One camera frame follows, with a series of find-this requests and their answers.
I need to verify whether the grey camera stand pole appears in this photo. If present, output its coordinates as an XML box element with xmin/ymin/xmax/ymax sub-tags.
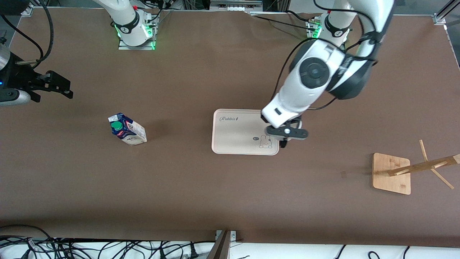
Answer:
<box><xmin>207</xmin><ymin>230</ymin><xmax>230</xmax><ymax>259</ymax></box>

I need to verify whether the wooden cup rack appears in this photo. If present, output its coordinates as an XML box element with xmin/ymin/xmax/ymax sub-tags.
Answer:
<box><xmin>372</xmin><ymin>140</ymin><xmax>460</xmax><ymax>195</ymax></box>

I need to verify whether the blue white milk carton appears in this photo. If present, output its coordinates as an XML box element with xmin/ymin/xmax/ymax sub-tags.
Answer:
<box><xmin>108</xmin><ymin>113</ymin><xmax>147</xmax><ymax>146</ymax></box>

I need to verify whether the metal table edge bracket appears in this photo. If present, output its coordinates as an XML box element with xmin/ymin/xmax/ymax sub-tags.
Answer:
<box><xmin>215</xmin><ymin>230</ymin><xmax>237</xmax><ymax>242</ymax></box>

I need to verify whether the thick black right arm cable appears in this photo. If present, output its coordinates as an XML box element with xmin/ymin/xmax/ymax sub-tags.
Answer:
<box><xmin>16</xmin><ymin>0</ymin><xmax>54</xmax><ymax>66</ymax></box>

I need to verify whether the black base cable bundle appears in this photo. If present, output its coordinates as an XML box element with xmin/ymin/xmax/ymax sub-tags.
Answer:
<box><xmin>144</xmin><ymin>0</ymin><xmax>180</xmax><ymax>22</ymax></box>

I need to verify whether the short black table cable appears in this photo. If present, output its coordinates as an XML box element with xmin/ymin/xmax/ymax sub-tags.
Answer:
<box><xmin>286</xmin><ymin>10</ymin><xmax>317</xmax><ymax>23</ymax></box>

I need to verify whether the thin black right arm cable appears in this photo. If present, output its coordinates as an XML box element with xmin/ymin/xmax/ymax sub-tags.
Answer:
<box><xmin>0</xmin><ymin>14</ymin><xmax>44</xmax><ymax>62</ymax></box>

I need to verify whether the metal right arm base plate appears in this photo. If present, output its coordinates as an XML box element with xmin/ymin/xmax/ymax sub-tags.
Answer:
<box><xmin>118</xmin><ymin>14</ymin><xmax>156</xmax><ymax>51</ymax></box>

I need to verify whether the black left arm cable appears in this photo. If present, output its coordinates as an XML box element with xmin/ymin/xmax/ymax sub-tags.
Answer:
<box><xmin>275</xmin><ymin>0</ymin><xmax>382</xmax><ymax>110</ymax></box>

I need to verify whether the grey power strip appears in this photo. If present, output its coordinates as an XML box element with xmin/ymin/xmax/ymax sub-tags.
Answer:
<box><xmin>210</xmin><ymin>0</ymin><xmax>263</xmax><ymax>11</ymax></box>

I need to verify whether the long black table cable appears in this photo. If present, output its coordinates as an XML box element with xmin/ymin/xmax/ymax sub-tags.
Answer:
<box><xmin>248</xmin><ymin>12</ymin><xmax>318</xmax><ymax>32</ymax></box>

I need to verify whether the black looped floor cable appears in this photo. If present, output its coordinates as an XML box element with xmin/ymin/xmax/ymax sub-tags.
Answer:
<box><xmin>0</xmin><ymin>225</ymin><xmax>55</xmax><ymax>252</ymax></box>

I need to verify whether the aluminium corner profile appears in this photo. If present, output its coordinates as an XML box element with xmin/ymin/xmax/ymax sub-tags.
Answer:
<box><xmin>433</xmin><ymin>0</ymin><xmax>460</xmax><ymax>26</ymax></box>

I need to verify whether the cream rabbit print tray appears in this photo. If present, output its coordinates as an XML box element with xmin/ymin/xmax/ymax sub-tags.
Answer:
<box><xmin>211</xmin><ymin>109</ymin><xmax>279</xmax><ymax>156</ymax></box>

